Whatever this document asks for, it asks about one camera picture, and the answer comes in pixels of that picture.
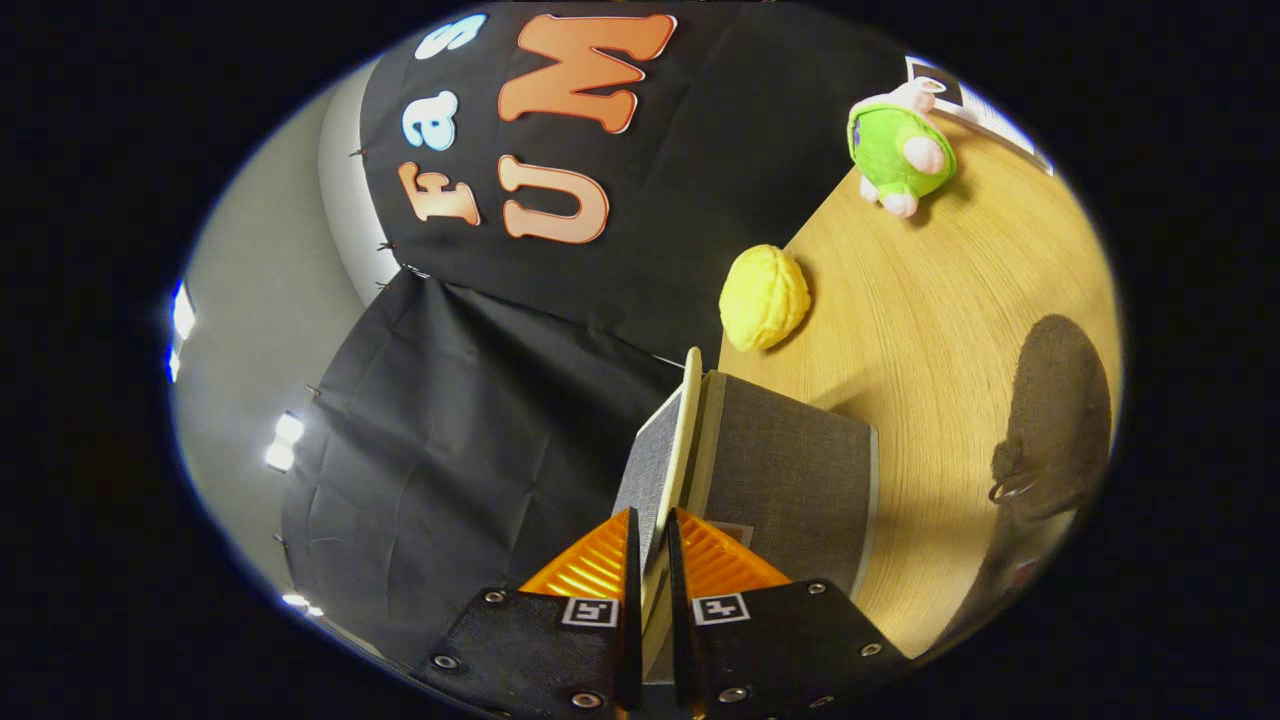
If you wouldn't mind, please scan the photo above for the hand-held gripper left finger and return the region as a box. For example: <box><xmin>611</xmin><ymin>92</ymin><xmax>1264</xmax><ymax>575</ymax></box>
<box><xmin>408</xmin><ymin>507</ymin><xmax>644</xmax><ymax>720</ymax></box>

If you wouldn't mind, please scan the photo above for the twin strip ceiling light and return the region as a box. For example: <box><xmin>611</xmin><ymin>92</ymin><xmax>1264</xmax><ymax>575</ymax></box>
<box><xmin>263</xmin><ymin>410</ymin><xmax>306</xmax><ymax>473</ymax></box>

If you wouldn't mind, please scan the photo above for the yellow plush bread toy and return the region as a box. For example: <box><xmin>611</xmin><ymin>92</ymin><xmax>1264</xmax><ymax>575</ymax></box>
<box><xmin>718</xmin><ymin>244</ymin><xmax>813</xmax><ymax>353</ymax></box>

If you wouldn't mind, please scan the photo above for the wide ceiling light panel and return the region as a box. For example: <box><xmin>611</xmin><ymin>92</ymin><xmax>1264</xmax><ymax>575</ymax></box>
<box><xmin>165</xmin><ymin>280</ymin><xmax>198</xmax><ymax>383</ymax></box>

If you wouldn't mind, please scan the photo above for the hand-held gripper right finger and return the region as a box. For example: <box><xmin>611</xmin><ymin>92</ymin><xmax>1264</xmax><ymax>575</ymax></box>
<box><xmin>666</xmin><ymin>507</ymin><xmax>913</xmax><ymax>720</ymax></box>

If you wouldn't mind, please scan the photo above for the grey fabric storage box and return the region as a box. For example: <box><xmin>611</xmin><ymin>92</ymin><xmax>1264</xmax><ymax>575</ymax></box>
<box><xmin>612</xmin><ymin>347</ymin><xmax>881</xmax><ymax>691</ymax></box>

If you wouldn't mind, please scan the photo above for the green and pink plush toy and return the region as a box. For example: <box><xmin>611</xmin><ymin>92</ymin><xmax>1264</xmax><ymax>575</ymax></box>
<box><xmin>846</xmin><ymin>82</ymin><xmax>958</xmax><ymax>219</ymax></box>

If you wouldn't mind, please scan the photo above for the black backdrop cloth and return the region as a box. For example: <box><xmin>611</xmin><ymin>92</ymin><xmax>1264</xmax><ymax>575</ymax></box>
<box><xmin>280</xmin><ymin>0</ymin><xmax>961</xmax><ymax>666</ymax></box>

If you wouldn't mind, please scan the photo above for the white book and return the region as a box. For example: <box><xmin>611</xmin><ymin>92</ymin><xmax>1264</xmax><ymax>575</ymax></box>
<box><xmin>905</xmin><ymin>55</ymin><xmax>1056</xmax><ymax>176</ymax></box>

